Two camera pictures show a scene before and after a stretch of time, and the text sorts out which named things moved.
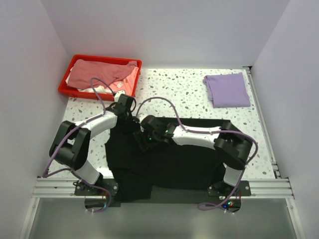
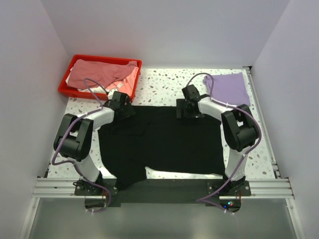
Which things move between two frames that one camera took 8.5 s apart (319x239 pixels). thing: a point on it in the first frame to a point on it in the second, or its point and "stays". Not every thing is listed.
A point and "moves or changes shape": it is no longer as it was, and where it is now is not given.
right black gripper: x=140 y=135 to x=181 y=103
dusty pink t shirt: x=82 y=71 stays
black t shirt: x=135 y=172 moves or changes shape
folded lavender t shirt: x=227 y=90 stays
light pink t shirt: x=128 y=84 stays
